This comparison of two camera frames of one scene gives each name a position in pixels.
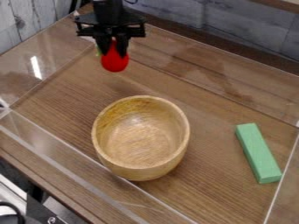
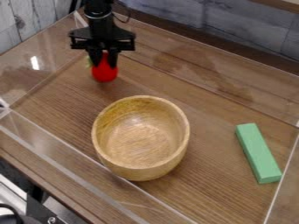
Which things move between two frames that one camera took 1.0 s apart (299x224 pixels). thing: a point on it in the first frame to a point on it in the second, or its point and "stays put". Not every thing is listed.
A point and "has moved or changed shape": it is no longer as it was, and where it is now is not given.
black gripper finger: (122, 40) to (114, 53)
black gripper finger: (103, 43) to (97, 53)
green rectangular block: (257, 153) stays put
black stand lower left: (26, 203) stays put
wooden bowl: (141, 134) stays put
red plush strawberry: (113, 60) has moved or changed shape
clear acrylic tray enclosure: (182, 139) stays put
